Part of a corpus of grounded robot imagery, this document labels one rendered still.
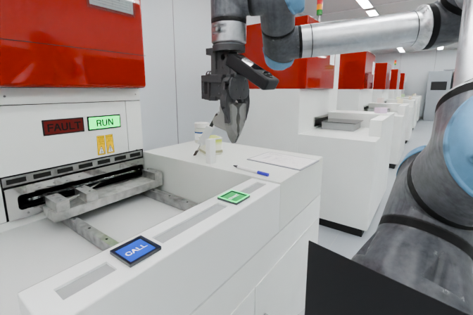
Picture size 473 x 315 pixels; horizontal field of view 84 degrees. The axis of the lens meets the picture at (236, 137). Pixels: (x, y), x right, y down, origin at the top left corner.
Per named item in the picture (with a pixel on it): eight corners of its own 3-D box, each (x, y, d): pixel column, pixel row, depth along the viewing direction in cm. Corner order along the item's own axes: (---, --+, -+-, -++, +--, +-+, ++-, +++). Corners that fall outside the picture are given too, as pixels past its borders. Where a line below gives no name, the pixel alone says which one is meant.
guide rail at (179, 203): (133, 191, 103) (132, 183, 103) (137, 190, 105) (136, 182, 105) (236, 230, 74) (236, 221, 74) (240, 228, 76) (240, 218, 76)
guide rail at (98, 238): (55, 218, 82) (53, 209, 81) (62, 215, 84) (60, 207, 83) (156, 288, 53) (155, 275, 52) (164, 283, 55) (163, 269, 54)
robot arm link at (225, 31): (253, 25, 57) (230, 17, 51) (253, 48, 58) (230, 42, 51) (225, 30, 61) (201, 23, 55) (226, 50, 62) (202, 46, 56)
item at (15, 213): (7, 221, 75) (2, 189, 73) (142, 178, 110) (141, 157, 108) (9, 222, 74) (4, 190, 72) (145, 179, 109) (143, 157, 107)
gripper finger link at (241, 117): (226, 138, 65) (226, 100, 64) (246, 141, 62) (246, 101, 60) (217, 140, 63) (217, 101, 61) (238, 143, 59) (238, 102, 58)
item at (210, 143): (197, 162, 92) (196, 124, 90) (204, 159, 95) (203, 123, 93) (210, 164, 89) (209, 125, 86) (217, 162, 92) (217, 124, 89)
